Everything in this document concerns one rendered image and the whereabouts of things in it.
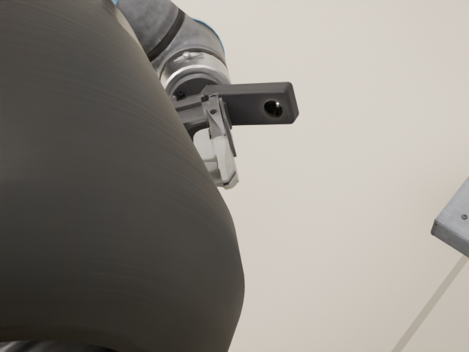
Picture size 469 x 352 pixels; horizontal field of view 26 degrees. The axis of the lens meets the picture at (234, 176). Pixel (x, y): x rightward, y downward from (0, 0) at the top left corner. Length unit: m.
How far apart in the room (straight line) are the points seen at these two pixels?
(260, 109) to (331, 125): 1.10
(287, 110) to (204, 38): 0.20
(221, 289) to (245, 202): 1.50
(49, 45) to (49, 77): 0.03
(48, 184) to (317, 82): 1.85
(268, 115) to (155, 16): 0.21
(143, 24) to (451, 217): 0.52
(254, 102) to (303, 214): 0.99
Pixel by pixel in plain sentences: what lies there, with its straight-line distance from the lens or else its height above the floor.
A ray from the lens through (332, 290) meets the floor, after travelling 2.07.
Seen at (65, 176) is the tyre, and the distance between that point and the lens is 0.53.
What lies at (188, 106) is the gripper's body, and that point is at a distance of 1.17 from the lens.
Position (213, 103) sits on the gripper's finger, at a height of 0.94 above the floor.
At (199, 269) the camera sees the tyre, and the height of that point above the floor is 1.30.
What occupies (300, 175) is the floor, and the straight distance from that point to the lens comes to 2.20.
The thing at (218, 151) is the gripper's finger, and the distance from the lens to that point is 1.08.
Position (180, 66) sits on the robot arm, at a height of 0.88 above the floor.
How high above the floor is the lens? 1.85
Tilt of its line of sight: 58 degrees down
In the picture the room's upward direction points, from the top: straight up
